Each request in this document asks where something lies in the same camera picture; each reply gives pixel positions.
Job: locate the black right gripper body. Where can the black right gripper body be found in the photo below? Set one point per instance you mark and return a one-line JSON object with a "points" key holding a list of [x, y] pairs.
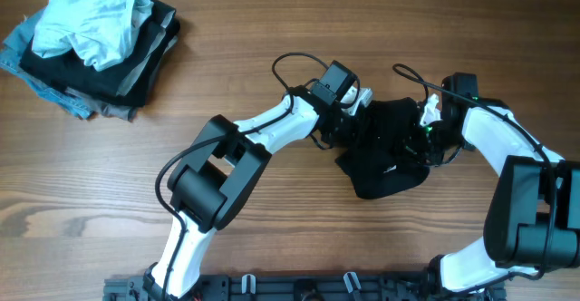
{"points": [[430, 142]]}

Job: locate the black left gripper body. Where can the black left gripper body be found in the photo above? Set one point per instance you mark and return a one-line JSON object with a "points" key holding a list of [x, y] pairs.
{"points": [[344, 128]]}

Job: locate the black t-shirt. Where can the black t-shirt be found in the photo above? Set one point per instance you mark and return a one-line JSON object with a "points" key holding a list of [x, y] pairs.
{"points": [[377, 160]]}

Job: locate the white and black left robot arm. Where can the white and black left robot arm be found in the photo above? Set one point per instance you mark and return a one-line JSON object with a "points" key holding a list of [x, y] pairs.
{"points": [[206, 185]]}

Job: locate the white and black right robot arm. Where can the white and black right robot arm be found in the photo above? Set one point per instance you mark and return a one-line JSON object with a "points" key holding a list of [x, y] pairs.
{"points": [[532, 225]]}

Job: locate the folded black garment in stack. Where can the folded black garment in stack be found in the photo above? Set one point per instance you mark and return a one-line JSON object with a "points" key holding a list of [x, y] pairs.
{"points": [[125, 84]]}

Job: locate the folded grey garment in stack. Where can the folded grey garment in stack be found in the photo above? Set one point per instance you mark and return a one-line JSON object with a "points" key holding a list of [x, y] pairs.
{"points": [[126, 113]]}

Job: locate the light blue crumpled garment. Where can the light blue crumpled garment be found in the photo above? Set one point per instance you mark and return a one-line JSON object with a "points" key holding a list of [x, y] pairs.
{"points": [[102, 33]]}

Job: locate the folded blue denim jeans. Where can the folded blue denim jeans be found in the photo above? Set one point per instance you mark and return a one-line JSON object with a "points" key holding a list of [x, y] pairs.
{"points": [[12, 51]]}

